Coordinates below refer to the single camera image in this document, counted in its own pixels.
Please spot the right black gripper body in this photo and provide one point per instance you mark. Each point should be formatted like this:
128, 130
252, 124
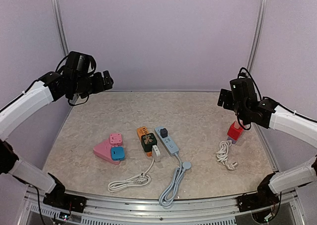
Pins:
228, 99

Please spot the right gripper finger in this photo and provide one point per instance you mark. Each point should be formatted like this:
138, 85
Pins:
228, 101
222, 97

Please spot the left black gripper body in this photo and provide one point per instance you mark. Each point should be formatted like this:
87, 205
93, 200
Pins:
81, 85

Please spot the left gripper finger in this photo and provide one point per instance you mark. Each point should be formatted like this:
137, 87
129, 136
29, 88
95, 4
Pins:
98, 83
108, 81

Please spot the red cube adapter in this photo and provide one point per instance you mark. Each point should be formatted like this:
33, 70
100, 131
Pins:
235, 133

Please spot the purple power strip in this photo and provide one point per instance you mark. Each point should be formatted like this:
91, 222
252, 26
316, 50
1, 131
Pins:
234, 142

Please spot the orange power strip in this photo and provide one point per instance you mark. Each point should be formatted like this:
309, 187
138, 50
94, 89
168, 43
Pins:
141, 131

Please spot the black charger plug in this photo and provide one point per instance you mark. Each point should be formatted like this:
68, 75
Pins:
163, 133

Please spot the dark green cube adapter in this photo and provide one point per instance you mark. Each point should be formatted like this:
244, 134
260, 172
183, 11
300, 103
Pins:
147, 142

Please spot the white charger plug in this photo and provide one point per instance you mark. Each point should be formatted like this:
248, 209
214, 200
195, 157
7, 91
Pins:
156, 153

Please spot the small pink charger plug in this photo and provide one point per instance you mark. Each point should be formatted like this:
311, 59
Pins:
236, 124

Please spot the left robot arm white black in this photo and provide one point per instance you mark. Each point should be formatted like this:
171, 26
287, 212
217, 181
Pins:
43, 91

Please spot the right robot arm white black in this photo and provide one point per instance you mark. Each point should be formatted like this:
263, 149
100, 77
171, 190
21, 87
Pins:
271, 115

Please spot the pink square plug adapter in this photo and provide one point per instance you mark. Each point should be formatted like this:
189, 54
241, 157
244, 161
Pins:
115, 139

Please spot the blue square plug adapter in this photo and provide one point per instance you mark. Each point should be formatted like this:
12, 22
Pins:
117, 153

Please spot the pink triangular power strip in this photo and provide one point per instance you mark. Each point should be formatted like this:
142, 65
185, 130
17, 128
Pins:
103, 151

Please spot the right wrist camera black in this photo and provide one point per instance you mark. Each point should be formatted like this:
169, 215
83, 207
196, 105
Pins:
243, 88

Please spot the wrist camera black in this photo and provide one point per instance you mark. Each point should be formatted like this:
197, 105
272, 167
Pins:
243, 88
83, 63

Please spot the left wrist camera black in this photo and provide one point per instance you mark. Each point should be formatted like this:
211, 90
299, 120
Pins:
83, 63

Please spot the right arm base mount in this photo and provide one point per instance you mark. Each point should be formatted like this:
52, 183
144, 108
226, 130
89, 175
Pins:
264, 197

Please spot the left aluminium corner post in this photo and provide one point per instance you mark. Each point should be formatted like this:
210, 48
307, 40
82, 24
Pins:
59, 25

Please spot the aluminium corner post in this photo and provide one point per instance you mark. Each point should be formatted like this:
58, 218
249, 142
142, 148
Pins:
59, 25
257, 34

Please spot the right aluminium corner post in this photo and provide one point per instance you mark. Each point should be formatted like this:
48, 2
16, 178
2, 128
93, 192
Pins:
257, 34

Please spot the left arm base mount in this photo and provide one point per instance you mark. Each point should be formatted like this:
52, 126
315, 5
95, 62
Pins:
58, 198

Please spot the aluminium front rail frame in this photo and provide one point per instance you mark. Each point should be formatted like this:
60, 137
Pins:
106, 210

